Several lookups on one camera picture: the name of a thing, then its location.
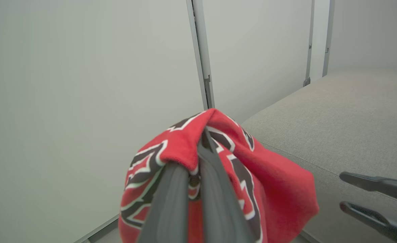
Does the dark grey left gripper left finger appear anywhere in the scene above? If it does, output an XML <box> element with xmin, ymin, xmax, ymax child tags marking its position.
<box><xmin>136</xmin><ymin>161</ymin><xmax>189</xmax><ymax>243</ymax></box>

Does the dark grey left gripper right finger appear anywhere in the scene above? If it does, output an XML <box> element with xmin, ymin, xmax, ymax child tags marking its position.
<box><xmin>197</xmin><ymin>128</ymin><xmax>255</xmax><ymax>243</ymax></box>

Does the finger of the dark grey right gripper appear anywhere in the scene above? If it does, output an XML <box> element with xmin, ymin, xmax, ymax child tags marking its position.
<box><xmin>340</xmin><ymin>201</ymin><xmax>397</xmax><ymax>243</ymax></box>
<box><xmin>340</xmin><ymin>171</ymin><xmax>397</xmax><ymax>205</ymax></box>

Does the red printed garment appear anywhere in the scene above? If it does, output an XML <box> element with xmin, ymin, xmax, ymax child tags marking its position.
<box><xmin>118</xmin><ymin>108</ymin><xmax>320</xmax><ymax>243</ymax></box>

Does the grey fabric sofa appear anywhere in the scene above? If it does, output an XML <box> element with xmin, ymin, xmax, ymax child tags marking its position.
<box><xmin>241</xmin><ymin>69</ymin><xmax>397</xmax><ymax>243</ymax></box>

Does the wide white partition panel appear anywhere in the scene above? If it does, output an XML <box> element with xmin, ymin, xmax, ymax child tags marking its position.
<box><xmin>0</xmin><ymin>0</ymin><xmax>207</xmax><ymax>243</ymax></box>

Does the white partition panel behind sofa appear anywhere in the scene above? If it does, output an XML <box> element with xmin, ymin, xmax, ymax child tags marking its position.
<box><xmin>192</xmin><ymin>0</ymin><xmax>315</xmax><ymax>124</ymax></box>

